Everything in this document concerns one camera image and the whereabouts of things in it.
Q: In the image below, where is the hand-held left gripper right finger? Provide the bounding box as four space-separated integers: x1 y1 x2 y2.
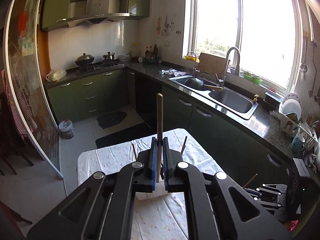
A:
162 137 292 240

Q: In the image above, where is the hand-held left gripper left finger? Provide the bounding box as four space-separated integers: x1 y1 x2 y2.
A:
26 137 158 240

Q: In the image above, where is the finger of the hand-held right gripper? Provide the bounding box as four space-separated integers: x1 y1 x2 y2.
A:
252 196 284 209
246 184 287 196

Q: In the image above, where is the white plastic utensil caddy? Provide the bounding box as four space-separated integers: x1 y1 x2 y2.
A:
134 155 170 202

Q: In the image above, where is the red patterned cloth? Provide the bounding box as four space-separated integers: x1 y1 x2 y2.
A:
287 219 300 232

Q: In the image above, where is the white floral tablecloth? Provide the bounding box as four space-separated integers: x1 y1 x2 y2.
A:
77 128 218 240

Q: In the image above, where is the light blue mug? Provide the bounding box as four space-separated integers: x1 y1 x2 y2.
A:
291 132 307 152

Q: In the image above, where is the black floor mat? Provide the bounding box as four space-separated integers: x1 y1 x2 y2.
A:
95 122 153 149

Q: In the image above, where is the green sink base cabinet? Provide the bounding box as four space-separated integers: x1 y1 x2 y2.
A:
127 67 293 170

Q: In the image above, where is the dark striped floor mat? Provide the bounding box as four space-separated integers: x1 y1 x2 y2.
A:
96 111 128 130

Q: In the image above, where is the dark granite countertop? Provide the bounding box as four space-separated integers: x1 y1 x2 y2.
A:
45 59 320 180

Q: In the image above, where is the white dish rack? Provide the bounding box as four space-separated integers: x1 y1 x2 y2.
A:
279 102 319 150

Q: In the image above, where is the white floral plate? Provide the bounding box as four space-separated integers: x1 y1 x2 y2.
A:
281 93 302 120

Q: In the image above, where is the stainless steel sink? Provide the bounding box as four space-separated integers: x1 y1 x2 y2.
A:
167 74 259 120

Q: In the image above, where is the black sponge holder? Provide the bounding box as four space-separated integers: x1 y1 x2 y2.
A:
264 92 283 104

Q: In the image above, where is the crumpled dish rag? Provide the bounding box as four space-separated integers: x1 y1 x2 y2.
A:
158 68 187 78

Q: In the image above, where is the small trash bin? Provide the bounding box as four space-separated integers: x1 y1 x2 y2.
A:
58 119 75 140

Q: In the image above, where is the hanging steel spoon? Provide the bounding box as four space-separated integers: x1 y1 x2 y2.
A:
308 40 317 98

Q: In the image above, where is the green base cabinet with drawers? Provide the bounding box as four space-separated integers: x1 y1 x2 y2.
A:
46 69 135 124

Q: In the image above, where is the small steel faucet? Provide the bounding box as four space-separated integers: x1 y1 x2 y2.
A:
186 51 199 77

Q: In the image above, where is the black gas stove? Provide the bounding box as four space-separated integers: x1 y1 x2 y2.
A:
75 59 120 75

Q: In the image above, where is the wooden cutting board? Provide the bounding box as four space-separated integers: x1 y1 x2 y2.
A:
199 52 232 74

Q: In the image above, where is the row of dark sauce bottles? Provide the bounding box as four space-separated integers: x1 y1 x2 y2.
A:
145 44 160 59

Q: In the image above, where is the tall steel faucet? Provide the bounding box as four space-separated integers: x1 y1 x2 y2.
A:
216 46 241 88

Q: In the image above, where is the hanging steel ladle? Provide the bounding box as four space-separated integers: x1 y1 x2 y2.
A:
300 36 308 80

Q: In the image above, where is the black wok with lid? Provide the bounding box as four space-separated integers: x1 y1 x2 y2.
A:
75 52 95 67

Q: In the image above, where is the plastic bag with cabbage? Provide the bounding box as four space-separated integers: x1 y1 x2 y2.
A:
45 69 67 82

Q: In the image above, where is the dark wooden chair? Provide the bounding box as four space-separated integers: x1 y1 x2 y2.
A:
0 200 33 239

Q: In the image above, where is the printed sliding glass door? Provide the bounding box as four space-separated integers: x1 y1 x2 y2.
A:
2 0 63 178

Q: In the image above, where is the kitchen window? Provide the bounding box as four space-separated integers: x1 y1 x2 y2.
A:
182 0 310 97

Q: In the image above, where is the stainless steel range hood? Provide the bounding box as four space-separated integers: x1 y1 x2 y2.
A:
67 0 130 28

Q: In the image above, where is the black pan with wooden handle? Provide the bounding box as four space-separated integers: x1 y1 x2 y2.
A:
184 72 223 92

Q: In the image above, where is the green wall cabinet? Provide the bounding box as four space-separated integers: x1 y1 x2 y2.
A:
41 0 153 32

